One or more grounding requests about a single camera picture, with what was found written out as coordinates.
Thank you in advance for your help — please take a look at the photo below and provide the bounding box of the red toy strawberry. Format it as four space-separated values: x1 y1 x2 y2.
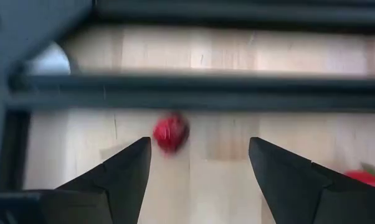
344 157 375 190

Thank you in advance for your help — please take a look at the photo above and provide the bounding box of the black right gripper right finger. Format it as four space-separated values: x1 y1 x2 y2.
249 136 375 224

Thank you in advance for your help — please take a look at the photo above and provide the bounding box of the small dark red berry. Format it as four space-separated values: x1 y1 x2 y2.
152 112 191 156

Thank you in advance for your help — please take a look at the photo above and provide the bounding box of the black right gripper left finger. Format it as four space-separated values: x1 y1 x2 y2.
39 136 153 224

